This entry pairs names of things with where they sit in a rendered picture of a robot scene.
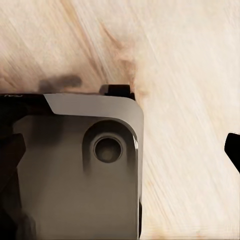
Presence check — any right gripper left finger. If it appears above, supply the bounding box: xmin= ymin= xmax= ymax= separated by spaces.
xmin=0 ymin=133 xmax=26 ymax=193

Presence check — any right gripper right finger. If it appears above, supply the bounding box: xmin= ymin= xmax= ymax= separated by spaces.
xmin=224 ymin=132 xmax=240 ymax=173

